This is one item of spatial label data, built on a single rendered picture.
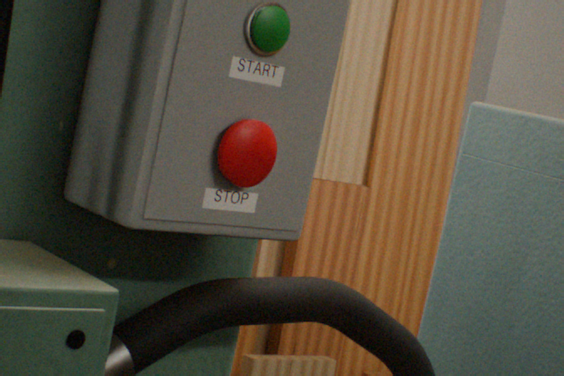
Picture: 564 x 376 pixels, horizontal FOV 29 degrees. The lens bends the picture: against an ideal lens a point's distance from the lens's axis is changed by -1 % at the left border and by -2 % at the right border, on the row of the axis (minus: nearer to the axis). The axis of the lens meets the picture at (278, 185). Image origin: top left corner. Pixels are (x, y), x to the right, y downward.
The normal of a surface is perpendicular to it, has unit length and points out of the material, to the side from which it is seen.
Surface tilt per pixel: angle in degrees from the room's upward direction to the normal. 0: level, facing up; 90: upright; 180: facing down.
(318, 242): 87
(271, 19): 88
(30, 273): 0
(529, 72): 90
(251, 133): 82
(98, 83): 90
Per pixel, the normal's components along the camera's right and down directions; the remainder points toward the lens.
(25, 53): 0.63, 0.21
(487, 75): -0.79, -0.11
